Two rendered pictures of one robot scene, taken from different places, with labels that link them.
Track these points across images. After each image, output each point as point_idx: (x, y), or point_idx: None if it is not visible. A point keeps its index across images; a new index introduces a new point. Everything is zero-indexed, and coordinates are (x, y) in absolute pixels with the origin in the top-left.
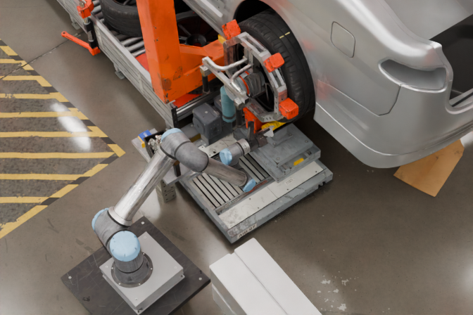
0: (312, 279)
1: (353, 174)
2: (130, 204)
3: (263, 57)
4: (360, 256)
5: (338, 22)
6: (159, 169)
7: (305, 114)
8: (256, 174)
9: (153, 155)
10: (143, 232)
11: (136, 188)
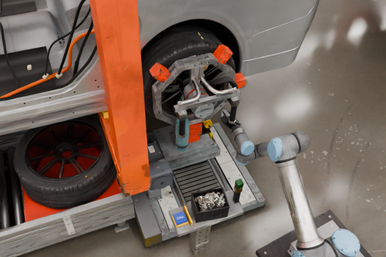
0: (301, 162)
1: (216, 115)
2: (313, 220)
3: (214, 57)
4: (286, 132)
5: None
6: (300, 173)
7: (147, 125)
8: (202, 168)
9: (223, 207)
10: (276, 253)
11: (306, 205)
